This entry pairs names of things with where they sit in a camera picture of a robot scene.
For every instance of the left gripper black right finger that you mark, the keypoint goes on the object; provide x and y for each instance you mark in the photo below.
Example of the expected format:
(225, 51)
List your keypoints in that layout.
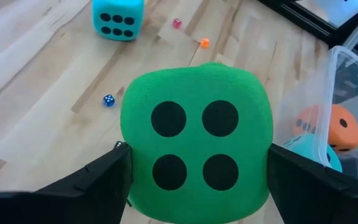
(315, 196)

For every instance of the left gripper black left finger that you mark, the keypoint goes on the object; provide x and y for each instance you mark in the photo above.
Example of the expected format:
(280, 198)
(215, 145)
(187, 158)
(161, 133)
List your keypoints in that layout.
(73, 199)

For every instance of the large cyan foam die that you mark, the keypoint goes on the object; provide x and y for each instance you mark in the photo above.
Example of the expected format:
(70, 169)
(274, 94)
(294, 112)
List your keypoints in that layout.
(306, 149)
(118, 7)

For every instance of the large orange foam die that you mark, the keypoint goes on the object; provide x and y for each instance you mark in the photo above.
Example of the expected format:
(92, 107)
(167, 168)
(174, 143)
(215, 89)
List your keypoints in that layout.
(350, 133)

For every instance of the large green foam die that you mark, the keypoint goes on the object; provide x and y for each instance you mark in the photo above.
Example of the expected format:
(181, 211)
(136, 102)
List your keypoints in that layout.
(194, 93)

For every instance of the small dark green die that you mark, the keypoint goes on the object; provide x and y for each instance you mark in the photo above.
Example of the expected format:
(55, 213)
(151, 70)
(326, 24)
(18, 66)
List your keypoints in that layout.
(118, 144)

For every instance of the clear plastic container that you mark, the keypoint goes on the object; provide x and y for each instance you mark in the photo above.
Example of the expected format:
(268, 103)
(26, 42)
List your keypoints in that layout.
(328, 93)

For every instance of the small blue die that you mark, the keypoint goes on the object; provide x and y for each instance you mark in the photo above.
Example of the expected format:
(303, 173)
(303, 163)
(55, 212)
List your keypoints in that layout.
(108, 100)

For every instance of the small orange die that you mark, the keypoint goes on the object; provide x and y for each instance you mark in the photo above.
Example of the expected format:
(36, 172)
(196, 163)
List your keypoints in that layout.
(204, 42)

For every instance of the small pink die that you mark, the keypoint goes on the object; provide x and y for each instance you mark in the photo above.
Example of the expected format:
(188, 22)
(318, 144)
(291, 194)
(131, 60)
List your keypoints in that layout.
(176, 22)

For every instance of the black aluminium table frame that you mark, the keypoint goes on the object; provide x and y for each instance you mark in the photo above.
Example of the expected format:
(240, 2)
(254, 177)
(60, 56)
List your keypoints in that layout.
(322, 28)

